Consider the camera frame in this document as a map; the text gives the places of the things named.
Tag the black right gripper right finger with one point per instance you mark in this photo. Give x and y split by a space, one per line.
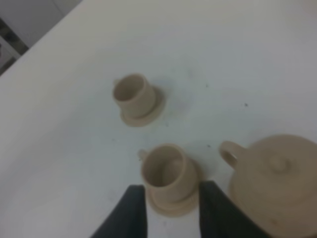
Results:
220 218

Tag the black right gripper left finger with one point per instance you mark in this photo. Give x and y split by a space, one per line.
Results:
129 217

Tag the tan ceramic teapot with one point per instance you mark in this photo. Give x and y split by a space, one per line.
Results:
275 184

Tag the tan saucer near centre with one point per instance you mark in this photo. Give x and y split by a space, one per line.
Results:
182 207

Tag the tan saucer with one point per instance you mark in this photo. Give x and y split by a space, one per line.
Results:
182 207
151 116

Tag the tan teacup near centre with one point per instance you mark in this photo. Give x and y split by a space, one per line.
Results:
168 173

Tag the tan teacup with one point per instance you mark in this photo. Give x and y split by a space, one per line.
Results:
168 173
134 95

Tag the tan saucer far left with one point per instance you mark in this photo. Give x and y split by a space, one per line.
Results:
151 116

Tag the tan teacup far left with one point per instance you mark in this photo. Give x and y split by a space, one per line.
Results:
134 95

